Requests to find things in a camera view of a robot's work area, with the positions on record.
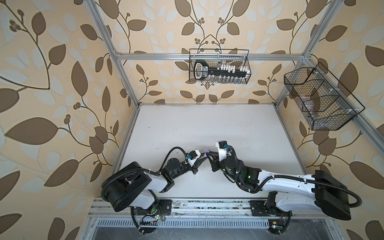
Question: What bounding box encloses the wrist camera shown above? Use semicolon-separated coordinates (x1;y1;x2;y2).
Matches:
187;150;201;165
216;141;230;162

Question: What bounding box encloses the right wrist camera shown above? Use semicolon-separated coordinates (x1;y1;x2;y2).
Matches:
216;141;230;162

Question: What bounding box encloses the black wire basket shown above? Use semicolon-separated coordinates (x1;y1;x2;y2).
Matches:
284;63;366;131
189;48;252;85

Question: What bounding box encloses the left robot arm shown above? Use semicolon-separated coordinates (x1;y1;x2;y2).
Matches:
101;147;209;212

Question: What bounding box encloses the black wire basket right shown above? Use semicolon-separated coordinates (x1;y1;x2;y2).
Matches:
284;63;366;131

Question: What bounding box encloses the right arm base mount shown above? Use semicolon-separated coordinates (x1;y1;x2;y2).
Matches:
249;200;289;218

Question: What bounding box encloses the black tool with white bits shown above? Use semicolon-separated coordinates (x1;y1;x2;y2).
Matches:
192;60;251;82

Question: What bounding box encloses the black wire basket centre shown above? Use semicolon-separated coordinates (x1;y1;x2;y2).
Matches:
189;48;252;85

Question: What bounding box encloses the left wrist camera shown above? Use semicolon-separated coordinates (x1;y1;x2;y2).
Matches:
187;150;201;165

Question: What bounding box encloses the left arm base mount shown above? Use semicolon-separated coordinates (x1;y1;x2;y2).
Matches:
133;199;173;216

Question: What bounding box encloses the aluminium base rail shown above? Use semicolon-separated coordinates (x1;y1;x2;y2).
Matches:
88;198;331;220

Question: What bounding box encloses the purple round charging case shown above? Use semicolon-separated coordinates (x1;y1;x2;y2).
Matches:
203;150;210;157

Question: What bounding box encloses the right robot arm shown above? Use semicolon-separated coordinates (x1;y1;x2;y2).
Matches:
205;142;363;221

